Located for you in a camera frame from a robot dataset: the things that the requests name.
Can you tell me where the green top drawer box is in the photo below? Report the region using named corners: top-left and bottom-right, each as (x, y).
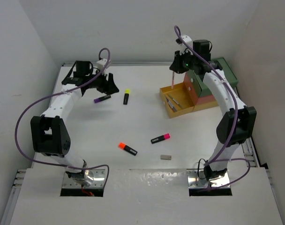
top-left (187, 57), bottom-right (239, 97)

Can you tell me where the blue clear pen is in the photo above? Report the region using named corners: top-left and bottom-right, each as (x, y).
top-left (165, 97), bottom-right (174, 110)

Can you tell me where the purple highlighter marker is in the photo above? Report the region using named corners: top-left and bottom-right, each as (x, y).
top-left (94, 95), bottom-right (111, 104)

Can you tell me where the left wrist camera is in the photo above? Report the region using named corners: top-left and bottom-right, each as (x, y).
top-left (96, 59), bottom-right (111, 70)

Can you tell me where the purple cable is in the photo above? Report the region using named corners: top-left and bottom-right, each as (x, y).
top-left (174, 25), bottom-right (251, 189)
top-left (15, 48), bottom-right (112, 188)

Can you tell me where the yellow highlighter marker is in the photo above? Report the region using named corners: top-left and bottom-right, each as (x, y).
top-left (123, 89), bottom-right (130, 105)

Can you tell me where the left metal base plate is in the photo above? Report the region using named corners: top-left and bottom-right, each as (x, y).
top-left (62, 169), bottom-right (105, 189)

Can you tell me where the pink highlighter marker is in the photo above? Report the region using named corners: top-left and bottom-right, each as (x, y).
top-left (151, 133), bottom-right (170, 144)

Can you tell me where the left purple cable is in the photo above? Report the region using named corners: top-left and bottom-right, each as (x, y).
top-left (15, 48), bottom-right (112, 188)

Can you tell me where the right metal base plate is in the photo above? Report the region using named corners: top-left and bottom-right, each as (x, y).
top-left (187, 169), bottom-right (230, 189)

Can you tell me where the red drawer box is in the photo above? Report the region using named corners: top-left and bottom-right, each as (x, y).
top-left (183, 72), bottom-right (218, 111)

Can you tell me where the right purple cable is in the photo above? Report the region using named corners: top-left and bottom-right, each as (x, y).
top-left (174, 25), bottom-right (251, 189)

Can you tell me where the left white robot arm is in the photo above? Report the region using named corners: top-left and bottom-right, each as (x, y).
top-left (30, 59), bottom-right (119, 186)

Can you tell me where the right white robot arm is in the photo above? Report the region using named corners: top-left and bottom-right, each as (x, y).
top-left (170, 36), bottom-right (257, 180)

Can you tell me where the orange highlighter marker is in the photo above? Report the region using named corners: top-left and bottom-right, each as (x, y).
top-left (119, 142), bottom-right (137, 156)

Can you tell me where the metal base plate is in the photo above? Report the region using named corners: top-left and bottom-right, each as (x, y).
top-left (187, 169), bottom-right (230, 189)
top-left (62, 169), bottom-right (105, 189)

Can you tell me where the yellow bottom drawer box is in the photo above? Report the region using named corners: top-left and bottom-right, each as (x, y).
top-left (159, 82), bottom-right (218, 118)

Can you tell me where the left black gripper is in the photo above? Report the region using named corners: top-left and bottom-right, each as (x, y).
top-left (85, 68), bottom-right (119, 95)

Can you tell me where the grey eraser block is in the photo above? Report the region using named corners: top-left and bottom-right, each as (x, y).
top-left (160, 155), bottom-right (172, 160)

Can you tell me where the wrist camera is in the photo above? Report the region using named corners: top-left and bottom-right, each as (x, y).
top-left (96, 59), bottom-right (111, 70)
top-left (176, 35), bottom-right (193, 55)

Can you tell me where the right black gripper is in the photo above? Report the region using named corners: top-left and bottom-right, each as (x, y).
top-left (170, 48), bottom-right (197, 74)

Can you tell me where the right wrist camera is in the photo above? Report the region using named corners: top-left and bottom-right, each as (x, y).
top-left (176, 35), bottom-right (193, 55)

